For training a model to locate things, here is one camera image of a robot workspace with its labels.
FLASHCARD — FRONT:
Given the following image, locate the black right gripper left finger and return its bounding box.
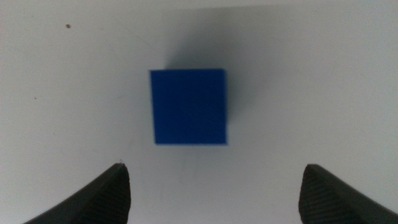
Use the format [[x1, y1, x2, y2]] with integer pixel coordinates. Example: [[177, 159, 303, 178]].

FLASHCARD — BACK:
[[22, 162, 132, 224]]

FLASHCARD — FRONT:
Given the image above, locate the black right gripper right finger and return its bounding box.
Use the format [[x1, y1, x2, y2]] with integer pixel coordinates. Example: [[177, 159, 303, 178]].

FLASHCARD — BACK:
[[298, 164, 398, 224]]

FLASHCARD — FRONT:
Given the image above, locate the blue cube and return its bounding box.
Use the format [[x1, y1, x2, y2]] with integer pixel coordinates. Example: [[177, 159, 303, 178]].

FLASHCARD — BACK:
[[149, 68, 228, 146]]

